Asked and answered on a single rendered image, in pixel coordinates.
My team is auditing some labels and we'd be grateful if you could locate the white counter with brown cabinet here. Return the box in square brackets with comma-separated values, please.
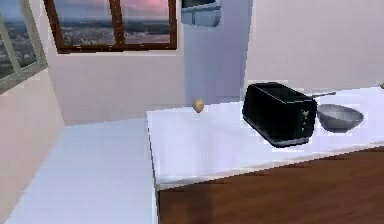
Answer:
[145, 85, 384, 224]

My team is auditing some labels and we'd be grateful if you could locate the grey metal pan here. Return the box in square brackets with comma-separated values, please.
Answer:
[308, 91, 365, 134]

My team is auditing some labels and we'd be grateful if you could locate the brown framed window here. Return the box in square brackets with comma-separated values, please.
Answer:
[43, 0, 178, 54]

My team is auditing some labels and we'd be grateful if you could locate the tan potato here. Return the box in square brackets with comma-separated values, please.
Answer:
[192, 98, 205, 114]

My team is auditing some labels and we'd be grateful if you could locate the grey wall cabinet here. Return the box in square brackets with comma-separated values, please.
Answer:
[180, 0, 223, 28]

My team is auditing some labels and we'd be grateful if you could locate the black toaster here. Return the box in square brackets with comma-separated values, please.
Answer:
[242, 82, 318, 148]

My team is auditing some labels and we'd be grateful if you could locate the grey framed window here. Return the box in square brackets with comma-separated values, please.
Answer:
[0, 0, 49, 96]

